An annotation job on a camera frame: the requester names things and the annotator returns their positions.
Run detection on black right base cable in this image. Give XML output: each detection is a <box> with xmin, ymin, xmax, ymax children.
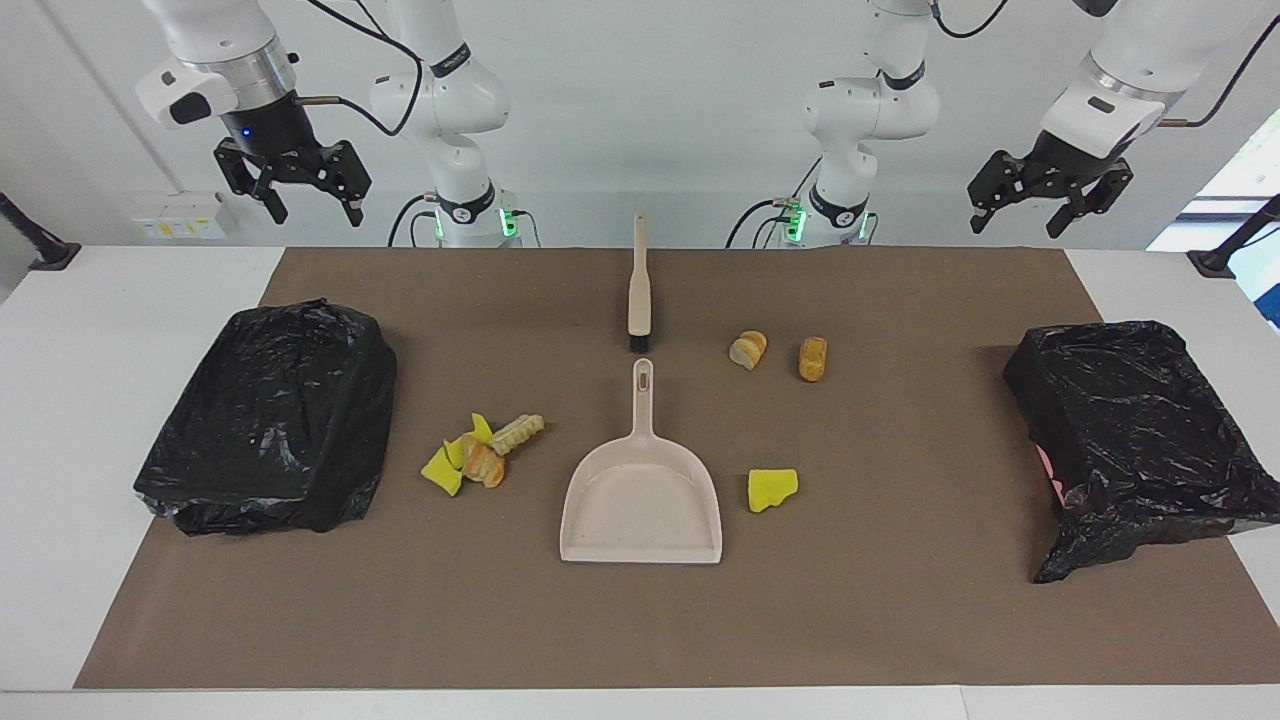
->
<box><xmin>388</xmin><ymin>193</ymin><xmax>542</xmax><ymax>248</ymax></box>

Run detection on beige hand brush black bristles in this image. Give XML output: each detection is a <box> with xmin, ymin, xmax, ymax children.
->
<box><xmin>627</xmin><ymin>212</ymin><xmax>653</xmax><ymax>353</ymax></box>

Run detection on yellow green scouring sponge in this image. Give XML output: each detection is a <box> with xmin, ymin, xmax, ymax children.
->
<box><xmin>748</xmin><ymin>468</ymin><xmax>800</xmax><ymax>514</ymax></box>

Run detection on pale ridged bread piece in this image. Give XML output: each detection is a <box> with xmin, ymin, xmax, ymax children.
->
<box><xmin>488</xmin><ymin>414</ymin><xmax>546</xmax><ymax>457</ymax></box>

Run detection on white wall socket box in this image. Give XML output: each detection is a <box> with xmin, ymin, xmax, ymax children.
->
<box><xmin>131</xmin><ymin>192</ymin><xmax>229</xmax><ymax>241</ymax></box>

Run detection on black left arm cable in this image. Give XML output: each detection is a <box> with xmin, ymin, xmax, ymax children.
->
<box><xmin>928</xmin><ymin>0</ymin><xmax>1280</xmax><ymax>129</ymax></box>

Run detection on black left base cable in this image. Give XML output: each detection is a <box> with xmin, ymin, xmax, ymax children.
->
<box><xmin>725</xmin><ymin>155</ymin><xmax>823</xmax><ymax>249</ymax></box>

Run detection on brown table mat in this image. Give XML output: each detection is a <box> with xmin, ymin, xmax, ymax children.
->
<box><xmin>75</xmin><ymin>247</ymin><xmax>1280</xmax><ymax>691</ymax></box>

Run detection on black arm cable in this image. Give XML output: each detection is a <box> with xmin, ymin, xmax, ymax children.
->
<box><xmin>928</xmin><ymin>0</ymin><xmax>1280</xmax><ymax>129</ymax></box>
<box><xmin>298</xmin><ymin>0</ymin><xmax>423</xmax><ymax>138</ymax></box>

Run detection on orange striped croissant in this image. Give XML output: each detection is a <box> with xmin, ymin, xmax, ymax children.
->
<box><xmin>460</xmin><ymin>433</ymin><xmax>506</xmax><ymax>490</ymax></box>

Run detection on beige plastic dustpan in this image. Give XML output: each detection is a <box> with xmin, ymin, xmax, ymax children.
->
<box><xmin>559</xmin><ymin>358</ymin><xmax>723</xmax><ymax>566</ymax></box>

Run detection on black bag lined pink bin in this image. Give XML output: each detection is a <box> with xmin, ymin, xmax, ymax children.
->
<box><xmin>1003</xmin><ymin>320</ymin><xmax>1280</xmax><ymax>585</ymax></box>

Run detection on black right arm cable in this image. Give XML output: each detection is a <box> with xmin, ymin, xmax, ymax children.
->
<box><xmin>298</xmin><ymin>0</ymin><xmax>423</xmax><ymax>138</ymax></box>

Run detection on black camera stand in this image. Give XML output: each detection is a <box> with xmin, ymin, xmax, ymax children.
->
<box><xmin>1187</xmin><ymin>195</ymin><xmax>1280</xmax><ymax>279</ymax></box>
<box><xmin>0</xmin><ymin>192</ymin><xmax>81</xmax><ymax>272</ymax></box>

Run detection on black base cable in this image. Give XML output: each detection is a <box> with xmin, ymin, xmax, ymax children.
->
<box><xmin>725</xmin><ymin>155</ymin><xmax>823</xmax><ymax>249</ymax></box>
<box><xmin>388</xmin><ymin>193</ymin><xmax>542</xmax><ymax>248</ymax></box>

